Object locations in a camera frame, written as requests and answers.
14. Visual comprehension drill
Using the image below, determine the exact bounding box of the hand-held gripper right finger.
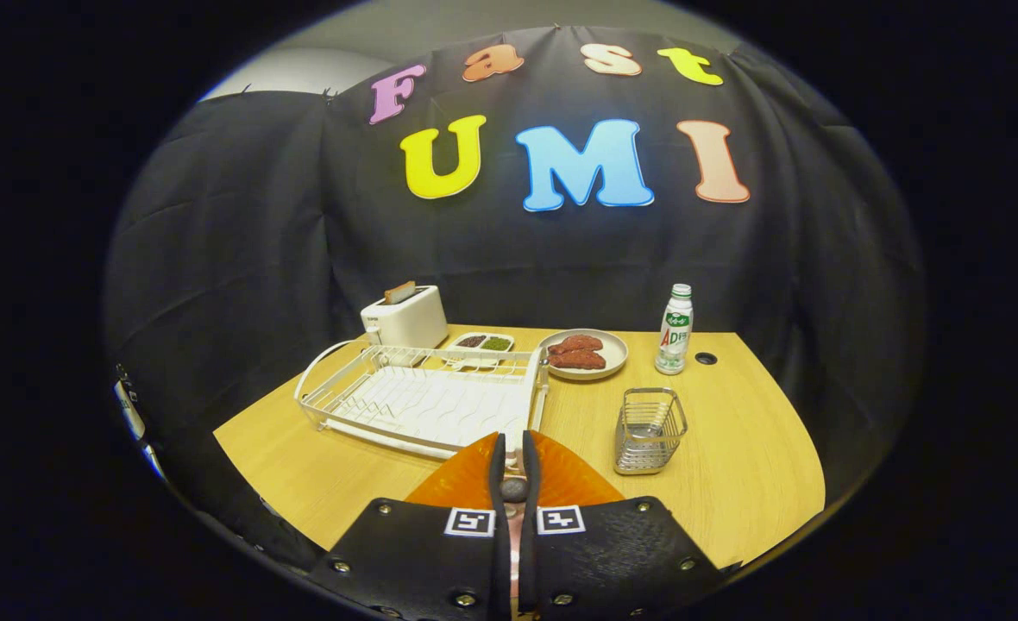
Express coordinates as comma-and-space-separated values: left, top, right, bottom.
519, 430, 730, 621

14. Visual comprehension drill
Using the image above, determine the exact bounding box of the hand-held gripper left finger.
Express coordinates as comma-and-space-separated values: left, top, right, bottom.
306, 433, 510, 621

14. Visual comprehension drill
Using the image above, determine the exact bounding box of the pink plate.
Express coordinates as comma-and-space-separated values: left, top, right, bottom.
507, 503, 525, 615

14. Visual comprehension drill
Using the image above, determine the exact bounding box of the silver wire basket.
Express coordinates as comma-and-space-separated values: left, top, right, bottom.
614, 387, 688, 476

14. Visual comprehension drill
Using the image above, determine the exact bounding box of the white wire dish rack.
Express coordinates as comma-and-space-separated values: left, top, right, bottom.
293, 339, 551, 460

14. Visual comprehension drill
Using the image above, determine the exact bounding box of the beige plate with meat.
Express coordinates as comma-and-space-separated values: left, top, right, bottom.
537, 329, 629, 382

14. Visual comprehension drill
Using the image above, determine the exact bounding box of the white divided dish with beans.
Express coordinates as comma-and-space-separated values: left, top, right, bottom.
453, 332, 515, 355

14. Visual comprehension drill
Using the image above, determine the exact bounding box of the white toaster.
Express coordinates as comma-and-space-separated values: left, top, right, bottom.
360, 285, 449, 349

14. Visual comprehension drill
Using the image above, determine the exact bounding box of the white green-label drink bottle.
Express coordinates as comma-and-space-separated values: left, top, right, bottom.
654, 284, 694, 376

